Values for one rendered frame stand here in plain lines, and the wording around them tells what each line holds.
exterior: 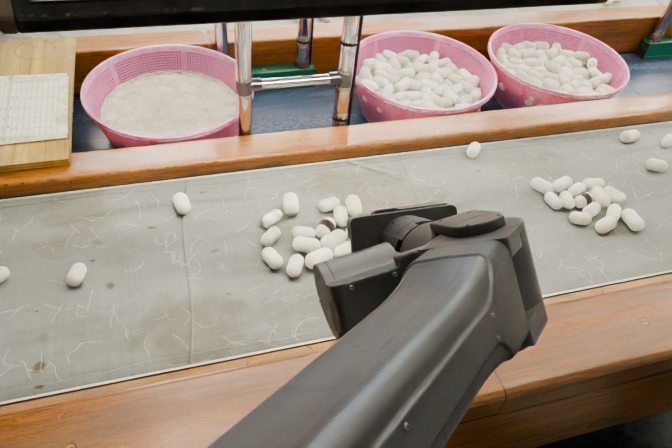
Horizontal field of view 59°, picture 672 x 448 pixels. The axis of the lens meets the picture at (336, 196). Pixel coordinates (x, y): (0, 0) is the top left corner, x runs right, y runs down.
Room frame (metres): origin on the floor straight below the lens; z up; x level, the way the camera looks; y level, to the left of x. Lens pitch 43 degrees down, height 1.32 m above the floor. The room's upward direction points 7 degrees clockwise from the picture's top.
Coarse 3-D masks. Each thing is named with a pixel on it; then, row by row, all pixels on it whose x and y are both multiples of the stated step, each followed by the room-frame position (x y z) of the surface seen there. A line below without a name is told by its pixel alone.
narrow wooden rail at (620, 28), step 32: (160, 32) 0.96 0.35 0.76; (192, 32) 0.98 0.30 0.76; (256, 32) 1.01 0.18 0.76; (288, 32) 1.02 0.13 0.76; (320, 32) 1.04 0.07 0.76; (448, 32) 1.11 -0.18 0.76; (480, 32) 1.14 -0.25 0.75; (608, 32) 1.25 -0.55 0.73; (640, 32) 1.29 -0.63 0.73; (96, 64) 0.88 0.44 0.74; (192, 64) 0.93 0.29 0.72; (256, 64) 0.98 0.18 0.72; (320, 64) 1.02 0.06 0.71
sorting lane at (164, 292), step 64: (640, 128) 0.88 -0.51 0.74; (64, 192) 0.56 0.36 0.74; (128, 192) 0.57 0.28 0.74; (192, 192) 0.59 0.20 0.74; (256, 192) 0.60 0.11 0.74; (320, 192) 0.62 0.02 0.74; (384, 192) 0.64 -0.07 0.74; (448, 192) 0.65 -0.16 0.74; (512, 192) 0.67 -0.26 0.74; (640, 192) 0.71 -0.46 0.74; (0, 256) 0.44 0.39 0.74; (64, 256) 0.45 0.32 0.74; (128, 256) 0.46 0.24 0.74; (192, 256) 0.48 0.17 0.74; (256, 256) 0.49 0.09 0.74; (576, 256) 0.56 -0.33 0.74; (640, 256) 0.57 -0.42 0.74; (0, 320) 0.35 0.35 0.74; (64, 320) 0.36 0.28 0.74; (128, 320) 0.37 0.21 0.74; (192, 320) 0.38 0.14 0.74; (256, 320) 0.39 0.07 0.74; (320, 320) 0.40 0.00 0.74; (0, 384) 0.28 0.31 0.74; (64, 384) 0.29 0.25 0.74
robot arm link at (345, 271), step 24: (456, 216) 0.30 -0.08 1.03; (480, 216) 0.28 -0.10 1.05; (336, 264) 0.28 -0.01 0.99; (360, 264) 0.28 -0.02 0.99; (384, 264) 0.28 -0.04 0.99; (408, 264) 0.27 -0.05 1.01; (336, 288) 0.25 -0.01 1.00; (360, 288) 0.25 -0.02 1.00; (384, 288) 0.26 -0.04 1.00; (336, 312) 0.24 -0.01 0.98; (360, 312) 0.24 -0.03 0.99; (336, 336) 0.25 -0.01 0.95
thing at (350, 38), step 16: (240, 32) 0.70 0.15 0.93; (352, 32) 0.76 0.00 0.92; (240, 48) 0.70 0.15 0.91; (352, 48) 0.76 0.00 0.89; (240, 64) 0.70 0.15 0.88; (352, 64) 0.76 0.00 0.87; (240, 80) 0.70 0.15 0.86; (256, 80) 0.72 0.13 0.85; (272, 80) 0.73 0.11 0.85; (288, 80) 0.73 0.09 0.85; (304, 80) 0.74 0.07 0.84; (320, 80) 0.75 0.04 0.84; (336, 80) 0.75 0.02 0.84; (352, 80) 0.77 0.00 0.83; (240, 96) 0.70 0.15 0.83; (336, 96) 0.76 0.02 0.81; (352, 96) 0.77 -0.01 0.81; (240, 112) 0.70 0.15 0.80; (336, 112) 0.76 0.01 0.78; (240, 128) 0.70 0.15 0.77
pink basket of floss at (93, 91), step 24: (144, 48) 0.90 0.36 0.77; (168, 48) 0.91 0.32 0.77; (192, 48) 0.92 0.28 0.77; (96, 72) 0.81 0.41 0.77; (120, 72) 0.85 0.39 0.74; (144, 72) 0.88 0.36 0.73; (192, 72) 0.91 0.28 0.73; (216, 72) 0.90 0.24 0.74; (96, 96) 0.78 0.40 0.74; (96, 120) 0.68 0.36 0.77; (120, 144) 0.68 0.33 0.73; (144, 144) 0.67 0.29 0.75
